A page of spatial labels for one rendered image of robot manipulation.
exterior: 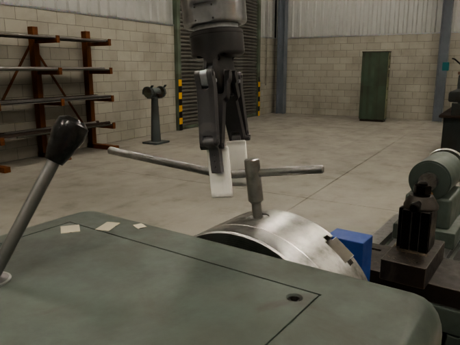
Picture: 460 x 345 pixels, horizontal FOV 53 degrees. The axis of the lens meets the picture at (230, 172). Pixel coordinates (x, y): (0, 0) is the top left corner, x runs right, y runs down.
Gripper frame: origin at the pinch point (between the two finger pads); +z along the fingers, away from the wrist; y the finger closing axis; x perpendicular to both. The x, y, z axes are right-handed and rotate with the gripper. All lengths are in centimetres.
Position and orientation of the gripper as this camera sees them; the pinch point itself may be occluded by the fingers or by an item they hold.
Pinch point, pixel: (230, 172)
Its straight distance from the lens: 68.1
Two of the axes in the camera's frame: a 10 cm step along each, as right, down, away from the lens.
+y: -3.2, 1.7, -9.3
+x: 9.4, -0.4, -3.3
